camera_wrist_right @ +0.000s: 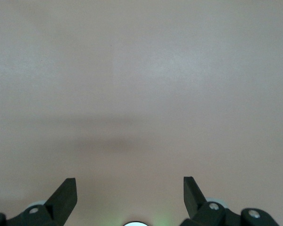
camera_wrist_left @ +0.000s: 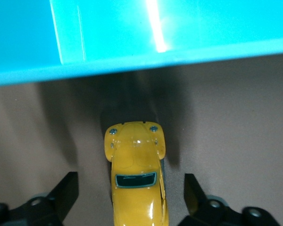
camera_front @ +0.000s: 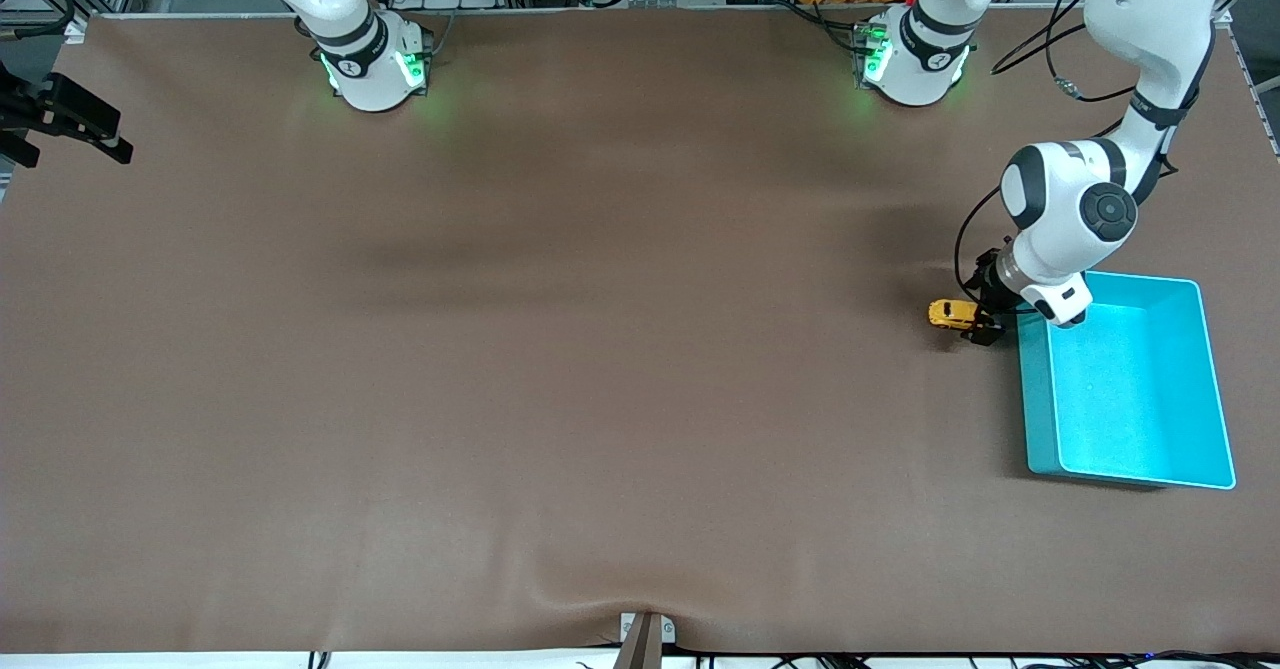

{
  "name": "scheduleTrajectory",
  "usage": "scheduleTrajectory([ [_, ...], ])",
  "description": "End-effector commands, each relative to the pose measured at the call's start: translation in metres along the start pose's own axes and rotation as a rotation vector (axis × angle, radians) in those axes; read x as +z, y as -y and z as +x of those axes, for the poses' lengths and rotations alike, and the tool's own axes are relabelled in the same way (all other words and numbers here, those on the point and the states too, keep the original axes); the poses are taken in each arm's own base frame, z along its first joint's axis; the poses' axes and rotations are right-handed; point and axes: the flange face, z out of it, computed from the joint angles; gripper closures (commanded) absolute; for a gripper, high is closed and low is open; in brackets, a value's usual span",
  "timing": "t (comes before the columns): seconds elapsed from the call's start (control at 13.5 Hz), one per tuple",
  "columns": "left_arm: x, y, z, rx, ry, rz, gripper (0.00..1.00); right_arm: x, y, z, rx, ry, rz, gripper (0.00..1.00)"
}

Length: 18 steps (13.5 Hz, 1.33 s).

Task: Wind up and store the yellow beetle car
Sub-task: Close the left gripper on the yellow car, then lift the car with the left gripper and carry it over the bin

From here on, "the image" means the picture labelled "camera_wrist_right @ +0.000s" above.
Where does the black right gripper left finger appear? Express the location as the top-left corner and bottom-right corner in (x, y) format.
(0, 178), (78, 226)

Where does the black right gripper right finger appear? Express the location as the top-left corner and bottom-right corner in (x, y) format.
(181, 176), (280, 226)

